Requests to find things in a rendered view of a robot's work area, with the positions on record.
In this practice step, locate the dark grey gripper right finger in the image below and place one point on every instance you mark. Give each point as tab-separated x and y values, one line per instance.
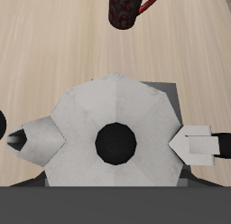
194	181

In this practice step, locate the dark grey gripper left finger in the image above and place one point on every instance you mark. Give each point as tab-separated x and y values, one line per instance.
38	181

